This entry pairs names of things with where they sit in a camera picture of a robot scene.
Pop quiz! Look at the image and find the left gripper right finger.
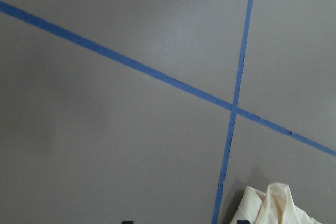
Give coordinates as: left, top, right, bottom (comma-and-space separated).
237, 220, 251, 224

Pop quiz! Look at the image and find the cream long sleeve shirt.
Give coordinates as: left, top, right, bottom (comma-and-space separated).
231, 183, 318, 224

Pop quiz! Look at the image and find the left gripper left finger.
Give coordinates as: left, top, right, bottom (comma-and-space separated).
121, 220, 134, 224

